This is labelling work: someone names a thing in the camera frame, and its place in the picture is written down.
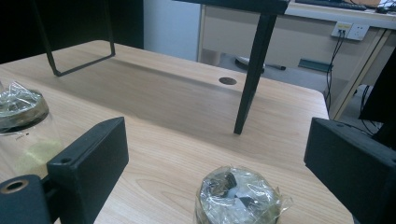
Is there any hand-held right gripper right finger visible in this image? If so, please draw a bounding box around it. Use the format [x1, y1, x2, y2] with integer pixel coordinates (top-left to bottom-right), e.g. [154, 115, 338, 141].
[303, 117, 396, 224]

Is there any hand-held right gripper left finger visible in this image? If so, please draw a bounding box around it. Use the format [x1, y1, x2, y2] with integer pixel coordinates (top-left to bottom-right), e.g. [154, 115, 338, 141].
[46, 116, 130, 224]

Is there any glass jar with yellow grains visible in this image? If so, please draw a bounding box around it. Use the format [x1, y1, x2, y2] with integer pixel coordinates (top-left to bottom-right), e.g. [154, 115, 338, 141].
[0, 80, 64, 180]

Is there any glass jar with beige contents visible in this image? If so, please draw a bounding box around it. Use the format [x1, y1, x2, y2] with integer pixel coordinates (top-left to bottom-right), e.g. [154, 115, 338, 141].
[194, 165, 294, 224]

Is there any black metal shelf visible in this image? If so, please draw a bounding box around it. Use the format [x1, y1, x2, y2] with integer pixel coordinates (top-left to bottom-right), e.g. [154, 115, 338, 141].
[31, 0, 290, 135]

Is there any grey round base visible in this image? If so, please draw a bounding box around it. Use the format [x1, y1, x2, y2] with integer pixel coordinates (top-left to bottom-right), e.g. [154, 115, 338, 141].
[234, 55, 266, 75]

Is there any beige office desk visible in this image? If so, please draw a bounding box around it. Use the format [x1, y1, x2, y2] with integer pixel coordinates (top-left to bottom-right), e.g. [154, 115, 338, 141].
[197, 0, 396, 120]

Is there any black keyboard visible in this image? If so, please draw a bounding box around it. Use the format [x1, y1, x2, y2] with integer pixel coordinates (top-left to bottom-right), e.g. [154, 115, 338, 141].
[294, 0, 368, 11]

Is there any black power cable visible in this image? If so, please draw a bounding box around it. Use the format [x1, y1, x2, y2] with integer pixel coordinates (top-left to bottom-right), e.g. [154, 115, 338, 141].
[324, 30, 347, 114]

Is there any white wall socket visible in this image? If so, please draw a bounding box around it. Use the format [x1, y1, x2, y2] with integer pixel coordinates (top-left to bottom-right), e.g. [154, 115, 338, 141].
[331, 21, 371, 41]

